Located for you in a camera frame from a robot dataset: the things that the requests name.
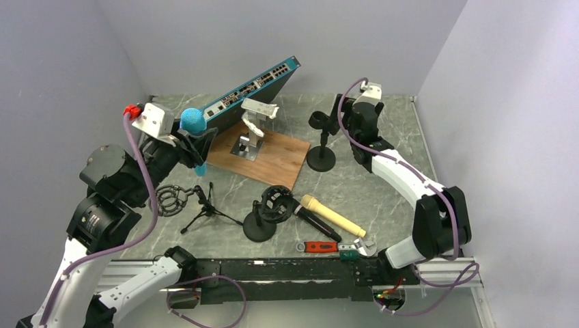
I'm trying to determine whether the black clip mic stand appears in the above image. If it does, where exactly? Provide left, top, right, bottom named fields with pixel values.
left=306, top=111, right=336, bottom=172

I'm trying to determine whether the black tripod shock mount stand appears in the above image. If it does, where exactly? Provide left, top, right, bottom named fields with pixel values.
left=155, top=182, right=244, bottom=235

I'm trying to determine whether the beige gold microphone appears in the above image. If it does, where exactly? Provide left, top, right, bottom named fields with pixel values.
left=299, top=195, right=367, bottom=238

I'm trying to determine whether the black round base mic stand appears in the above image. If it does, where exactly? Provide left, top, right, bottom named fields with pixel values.
left=242, top=185, right=294, bottom=243

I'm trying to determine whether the black microphone blue foam head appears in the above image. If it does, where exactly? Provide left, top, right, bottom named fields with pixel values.
left=293, top=199, right=342, bottom=243

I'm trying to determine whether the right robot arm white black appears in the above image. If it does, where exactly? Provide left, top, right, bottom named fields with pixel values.
left=333, top=94, right=472, bottom=284

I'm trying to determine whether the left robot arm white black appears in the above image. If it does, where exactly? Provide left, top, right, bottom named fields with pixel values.
left=18, top=128, right=218, bottom=327

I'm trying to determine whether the brown wooden board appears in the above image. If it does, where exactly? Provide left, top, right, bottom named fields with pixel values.
left=208, top=122, right=310, bottom=190

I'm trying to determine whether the green small connector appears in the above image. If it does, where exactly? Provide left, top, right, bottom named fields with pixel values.
left=339, top=250, right=360, bottom=262

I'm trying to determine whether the blue network switch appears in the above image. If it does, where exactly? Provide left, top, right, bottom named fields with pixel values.
left=202, top=56, right=301, bottom=133

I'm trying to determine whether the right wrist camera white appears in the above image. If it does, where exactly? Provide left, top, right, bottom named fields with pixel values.
left=354, top=81, right=382, bottom=106

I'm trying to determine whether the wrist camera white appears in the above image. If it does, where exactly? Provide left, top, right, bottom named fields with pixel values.
left=354, top=81, right=382, bottom=106
left=123, top=102, right=176, bottom=146

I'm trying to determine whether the white silver bracket fixture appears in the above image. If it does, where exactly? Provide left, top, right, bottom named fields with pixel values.
left=231, top=98, right=279, bottom=161

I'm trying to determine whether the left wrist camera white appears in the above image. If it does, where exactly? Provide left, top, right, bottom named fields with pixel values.
left=123, top=102, right=176, bottom=146

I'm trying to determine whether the red handled adjustable wrench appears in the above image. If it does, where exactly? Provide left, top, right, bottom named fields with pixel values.
left=296, top=238, right=377, bottom=257

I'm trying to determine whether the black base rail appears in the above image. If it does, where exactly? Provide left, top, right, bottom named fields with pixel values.
left=168, top=257, right=419, bottom=309

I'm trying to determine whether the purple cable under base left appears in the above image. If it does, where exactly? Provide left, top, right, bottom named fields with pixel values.
left=166, top=275, right=249, bottom=328

